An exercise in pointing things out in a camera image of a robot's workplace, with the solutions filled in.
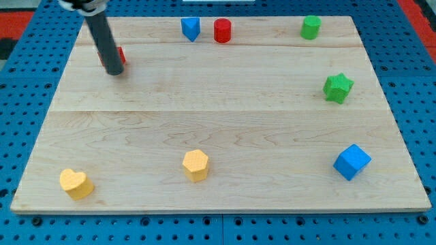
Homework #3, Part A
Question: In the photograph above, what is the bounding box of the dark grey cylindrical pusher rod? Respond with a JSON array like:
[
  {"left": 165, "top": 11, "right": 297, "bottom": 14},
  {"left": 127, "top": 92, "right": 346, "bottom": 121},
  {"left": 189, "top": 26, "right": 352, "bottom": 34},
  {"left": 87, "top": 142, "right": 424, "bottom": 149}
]
[{"left": 85, "top": 11, "right": 124, "bottom": 76}]

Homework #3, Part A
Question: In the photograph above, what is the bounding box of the white rod mount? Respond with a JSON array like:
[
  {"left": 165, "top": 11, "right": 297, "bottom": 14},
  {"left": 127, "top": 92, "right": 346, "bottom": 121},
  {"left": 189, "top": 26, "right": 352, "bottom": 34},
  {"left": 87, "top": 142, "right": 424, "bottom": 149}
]
[{"left": 58, "top": 0, "right": 108, "bottom": 16}]

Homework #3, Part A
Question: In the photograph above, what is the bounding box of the red star block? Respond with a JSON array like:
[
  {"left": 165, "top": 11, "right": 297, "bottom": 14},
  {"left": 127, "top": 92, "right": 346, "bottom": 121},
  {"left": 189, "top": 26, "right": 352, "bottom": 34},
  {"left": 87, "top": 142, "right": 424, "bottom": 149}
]
[{"left": 97, "top": 46, "right": 126, "bottom": 66}]

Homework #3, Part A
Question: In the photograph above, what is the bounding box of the blue triangle block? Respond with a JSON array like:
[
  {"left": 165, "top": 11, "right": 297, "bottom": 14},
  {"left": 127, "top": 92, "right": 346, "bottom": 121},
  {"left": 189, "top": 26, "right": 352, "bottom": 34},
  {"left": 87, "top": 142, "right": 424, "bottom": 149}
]
[{"left": 181, "top": 17, "right": 201, "bottom": 42}]

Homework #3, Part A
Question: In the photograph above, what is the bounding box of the green star block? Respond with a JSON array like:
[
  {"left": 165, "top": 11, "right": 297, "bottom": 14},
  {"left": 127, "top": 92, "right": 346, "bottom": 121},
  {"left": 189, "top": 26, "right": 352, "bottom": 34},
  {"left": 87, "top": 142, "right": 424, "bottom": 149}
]
[{"left": 323, "top": 73, "right": 354, "bottom": 104}]

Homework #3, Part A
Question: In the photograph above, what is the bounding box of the red cylinder block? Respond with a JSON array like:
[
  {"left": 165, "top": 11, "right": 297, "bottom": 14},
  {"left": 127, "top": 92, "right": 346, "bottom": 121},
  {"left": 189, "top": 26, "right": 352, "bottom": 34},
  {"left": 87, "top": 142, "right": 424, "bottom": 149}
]
[{"left": 213, "top": 18, "right": 232, "bottom": 44}]

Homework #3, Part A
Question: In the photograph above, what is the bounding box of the yellow heart block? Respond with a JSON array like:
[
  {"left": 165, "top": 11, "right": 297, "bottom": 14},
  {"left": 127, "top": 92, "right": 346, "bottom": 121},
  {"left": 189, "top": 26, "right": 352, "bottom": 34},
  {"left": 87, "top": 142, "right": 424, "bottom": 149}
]
[{"left": 59, "top": 169, "right": 95, "bottom": 201}]

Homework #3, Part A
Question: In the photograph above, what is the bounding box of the yellow hexagon block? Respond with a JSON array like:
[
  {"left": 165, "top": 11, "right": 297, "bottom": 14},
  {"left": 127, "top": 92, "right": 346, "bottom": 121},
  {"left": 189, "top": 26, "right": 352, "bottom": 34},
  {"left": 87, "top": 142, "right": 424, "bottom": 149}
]
[{"left": 183, "top": 149, "right": 208, "bottom": 182}]

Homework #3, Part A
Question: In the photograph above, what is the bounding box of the light wooden board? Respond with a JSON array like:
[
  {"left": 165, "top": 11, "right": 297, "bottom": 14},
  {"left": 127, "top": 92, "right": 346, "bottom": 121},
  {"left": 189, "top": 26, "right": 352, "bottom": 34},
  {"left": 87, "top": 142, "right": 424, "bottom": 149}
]
[{"left": 11, "top": 16, "right": 431, "bottom": 215}]

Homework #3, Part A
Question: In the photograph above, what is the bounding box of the green cylinder block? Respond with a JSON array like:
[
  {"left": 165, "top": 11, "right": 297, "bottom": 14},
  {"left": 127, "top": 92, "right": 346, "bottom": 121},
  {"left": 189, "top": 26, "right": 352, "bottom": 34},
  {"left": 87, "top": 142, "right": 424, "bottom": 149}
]
[{"left": 300, "top": 15, "right": 322, "bottom": 40}]

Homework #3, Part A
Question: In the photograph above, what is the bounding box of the blue cube block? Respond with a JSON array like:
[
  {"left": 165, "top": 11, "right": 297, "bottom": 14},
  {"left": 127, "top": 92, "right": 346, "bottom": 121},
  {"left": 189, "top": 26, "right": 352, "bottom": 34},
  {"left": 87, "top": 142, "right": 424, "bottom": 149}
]
[{"left": 333, "top": 144, "right": 372, "bottom": 181}]

